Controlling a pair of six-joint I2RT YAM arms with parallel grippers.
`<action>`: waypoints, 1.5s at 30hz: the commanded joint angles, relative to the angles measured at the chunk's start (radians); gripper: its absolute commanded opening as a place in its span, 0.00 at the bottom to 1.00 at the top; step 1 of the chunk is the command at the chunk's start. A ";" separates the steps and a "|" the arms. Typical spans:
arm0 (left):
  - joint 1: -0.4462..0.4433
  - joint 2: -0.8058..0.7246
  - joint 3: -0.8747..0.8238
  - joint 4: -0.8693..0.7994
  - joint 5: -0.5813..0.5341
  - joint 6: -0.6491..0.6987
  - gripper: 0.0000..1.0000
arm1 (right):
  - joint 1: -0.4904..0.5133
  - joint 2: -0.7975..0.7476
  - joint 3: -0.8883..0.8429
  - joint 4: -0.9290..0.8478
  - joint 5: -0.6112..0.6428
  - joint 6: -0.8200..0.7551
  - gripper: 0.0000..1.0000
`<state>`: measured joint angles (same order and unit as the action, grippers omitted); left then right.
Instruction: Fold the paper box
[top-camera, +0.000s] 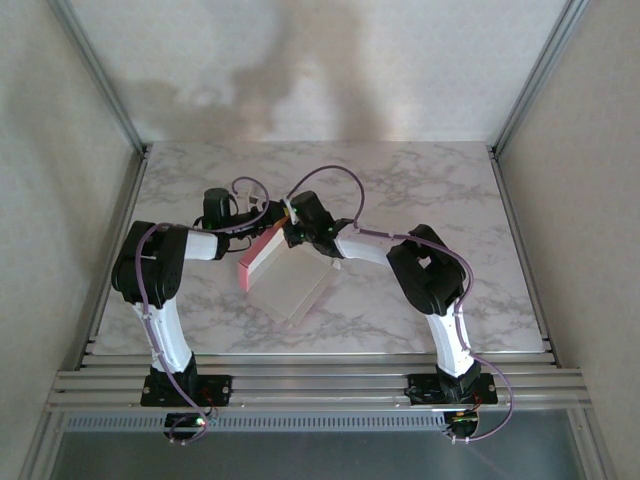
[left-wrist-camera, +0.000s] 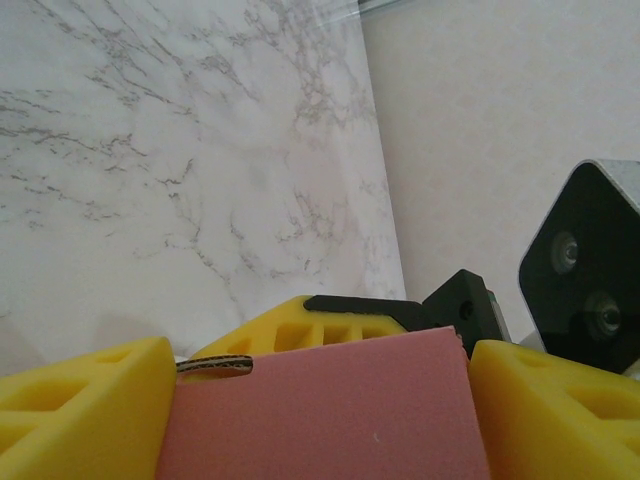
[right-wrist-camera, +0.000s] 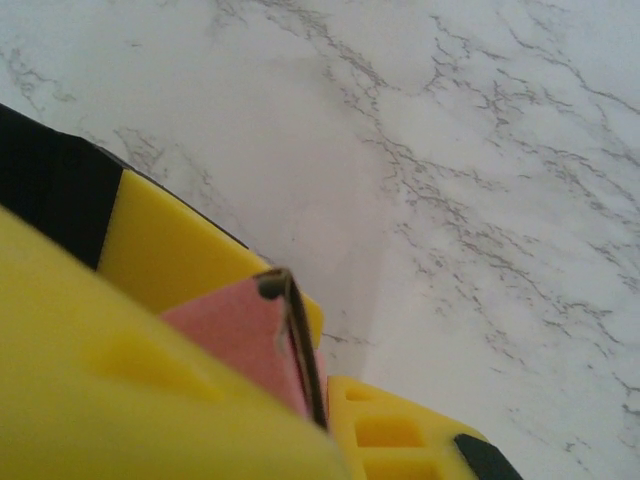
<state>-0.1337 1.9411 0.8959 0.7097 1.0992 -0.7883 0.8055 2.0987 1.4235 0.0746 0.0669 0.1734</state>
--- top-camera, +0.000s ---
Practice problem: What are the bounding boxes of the pink white paper box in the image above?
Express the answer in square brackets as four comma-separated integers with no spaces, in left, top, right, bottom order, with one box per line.
[237,227,344,327]

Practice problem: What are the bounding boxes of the small control board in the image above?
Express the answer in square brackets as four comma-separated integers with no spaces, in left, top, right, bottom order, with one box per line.
[163,412,214,444]
[442,408,482,444]

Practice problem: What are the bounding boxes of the grey metal sheet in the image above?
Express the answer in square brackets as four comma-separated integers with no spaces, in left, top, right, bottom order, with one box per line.
[49,429,587,480]

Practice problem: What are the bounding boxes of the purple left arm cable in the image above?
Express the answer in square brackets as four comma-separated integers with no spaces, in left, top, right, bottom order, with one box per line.
[137,175,271,446]

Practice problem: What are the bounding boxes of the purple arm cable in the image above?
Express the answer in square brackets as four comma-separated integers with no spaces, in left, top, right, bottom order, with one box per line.
[137,175,271,446]
[284,165,517,444]

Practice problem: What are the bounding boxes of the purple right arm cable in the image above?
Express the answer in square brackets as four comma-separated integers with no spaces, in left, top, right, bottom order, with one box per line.
[284,165,517,444]

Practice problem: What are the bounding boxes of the aluminium side rail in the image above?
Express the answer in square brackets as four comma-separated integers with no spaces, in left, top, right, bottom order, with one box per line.
[79,144,152,359]
[487,144,560,359]

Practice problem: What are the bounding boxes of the aluminium front frame rail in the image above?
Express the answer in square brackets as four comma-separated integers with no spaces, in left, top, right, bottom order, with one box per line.
[44,352,594,414]

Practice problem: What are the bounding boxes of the aluminium frame post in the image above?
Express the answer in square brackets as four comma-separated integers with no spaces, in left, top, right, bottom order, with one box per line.
[492,0,595,154]
[47,0,152,154]

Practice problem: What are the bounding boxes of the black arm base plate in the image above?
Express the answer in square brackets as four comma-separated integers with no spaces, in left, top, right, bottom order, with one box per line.
[405,372,500,406]
[140,373,235,407]

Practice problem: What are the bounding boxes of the grey perforated cable tray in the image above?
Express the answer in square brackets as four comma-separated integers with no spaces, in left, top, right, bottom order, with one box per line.
[59,410,586,434]

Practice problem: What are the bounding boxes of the aluminium frame leg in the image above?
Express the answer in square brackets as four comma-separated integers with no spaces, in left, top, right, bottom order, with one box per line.
[569,407,619,480]
[19,409,66,480]

